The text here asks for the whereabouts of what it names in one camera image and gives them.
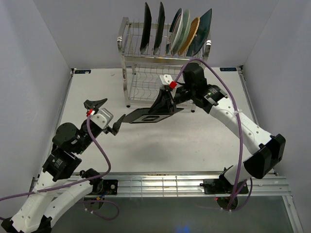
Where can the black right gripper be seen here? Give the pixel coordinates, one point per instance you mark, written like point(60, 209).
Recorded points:
point(163, 103)

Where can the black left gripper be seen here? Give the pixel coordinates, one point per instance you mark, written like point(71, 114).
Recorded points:
point(95, 104)

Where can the cream square floral plate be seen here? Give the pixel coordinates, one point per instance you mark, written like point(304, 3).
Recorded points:
point(142, 115)

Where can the black square floral plate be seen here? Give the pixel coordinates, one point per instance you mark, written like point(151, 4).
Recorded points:
point(146, 29)
point(159, 29)

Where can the white plate teal red rim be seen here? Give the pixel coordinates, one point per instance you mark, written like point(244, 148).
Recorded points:
point(174, 31)

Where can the light green floral plate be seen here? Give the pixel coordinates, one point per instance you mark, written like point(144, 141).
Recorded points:
point(184, 32)

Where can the woven bamboo round plate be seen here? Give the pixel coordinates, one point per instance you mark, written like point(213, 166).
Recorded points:
point(191, 35)

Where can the dark teal square plate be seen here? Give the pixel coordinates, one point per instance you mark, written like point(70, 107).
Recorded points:
point(201, 34)

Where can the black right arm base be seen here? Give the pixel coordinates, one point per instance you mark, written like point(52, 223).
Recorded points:
point(218, 185)

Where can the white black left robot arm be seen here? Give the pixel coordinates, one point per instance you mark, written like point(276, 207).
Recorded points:
point(52, 196)

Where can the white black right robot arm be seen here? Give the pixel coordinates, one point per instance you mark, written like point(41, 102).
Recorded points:
point(259, 150)

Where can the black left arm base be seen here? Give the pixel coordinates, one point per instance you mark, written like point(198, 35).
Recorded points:
point(102, 187)

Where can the stainless steel dish rack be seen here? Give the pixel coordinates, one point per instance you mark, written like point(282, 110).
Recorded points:
point(141, 71)

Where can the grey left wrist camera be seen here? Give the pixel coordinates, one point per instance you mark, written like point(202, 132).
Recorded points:
point(101, 118)

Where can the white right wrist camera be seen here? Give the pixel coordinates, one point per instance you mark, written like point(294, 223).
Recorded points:
point(167, 82)

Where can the aluminium front rail frame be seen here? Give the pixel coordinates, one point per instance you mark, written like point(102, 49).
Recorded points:
point(182, 184)

